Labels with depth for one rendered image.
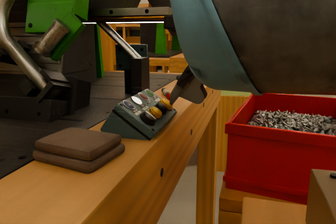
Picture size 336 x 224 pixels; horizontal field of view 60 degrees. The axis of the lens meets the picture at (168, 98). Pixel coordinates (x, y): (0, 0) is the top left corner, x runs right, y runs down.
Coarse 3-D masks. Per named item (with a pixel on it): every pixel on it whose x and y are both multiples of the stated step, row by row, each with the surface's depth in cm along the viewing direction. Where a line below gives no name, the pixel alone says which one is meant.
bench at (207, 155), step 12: (156, 72) 148; (168, 72) 148; (216, 108) 136; (216, 120) 138; (204, 132) 140; (216, 132) 141; (204, 144) 142; (216, 144) 144; (204, 156) 143; (216, 156) 148; (204, 168) 144; (216, 168) 152; (204, 180) 146; (204, 192) 147; (204, 204) 148; (204, 216) 150
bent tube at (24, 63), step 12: (0, 0) 62; (12, 0) 63; (0, 12) 62; (0, 24) 62; (0, 36) 61; (12, 48) 60; (24, 60) 59; (24, 72) 60; (36, 72) 59; (36, 84) 58
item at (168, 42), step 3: (165, 30) 454; (165, 33) 470; (168, 42) 476; (168, 45) 477; (168, 48) 478; (180, 48) 440; (162, 66) 484; (165, 66) 481; (162, 69) 485; (165, 69) 482; (165, 72) 483
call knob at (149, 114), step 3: (144, 111) 48; (147, 111) 48; (141, 114) 48; (144, 114) 47; (147, 114) 47; (150, 114) 48; (153, 114) 49; (144, 117) 47; (147, 117) 47; (150, 117) 47; (153, 117) 48; (147, 120) 47; (150, 120) 47; (153, 120) 47; (150, 123) 47; (153, 123) 48
